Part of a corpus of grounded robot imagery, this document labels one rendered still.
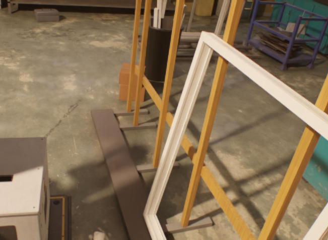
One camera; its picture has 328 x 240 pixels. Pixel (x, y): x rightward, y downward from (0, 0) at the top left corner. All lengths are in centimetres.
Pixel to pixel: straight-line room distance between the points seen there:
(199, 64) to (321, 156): 170
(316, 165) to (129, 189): 169
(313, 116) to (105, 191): 198
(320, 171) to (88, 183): 205
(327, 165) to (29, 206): 247
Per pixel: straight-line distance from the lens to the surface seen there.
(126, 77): 400
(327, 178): 323
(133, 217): 256
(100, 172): 299
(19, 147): 190
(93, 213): 265
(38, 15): 709
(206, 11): 913
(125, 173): 291
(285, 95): 132
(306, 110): 124
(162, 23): 495
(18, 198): 161
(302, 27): 686
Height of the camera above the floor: 195
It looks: 31 degrees down
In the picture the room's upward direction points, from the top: 8 degrees clockwise
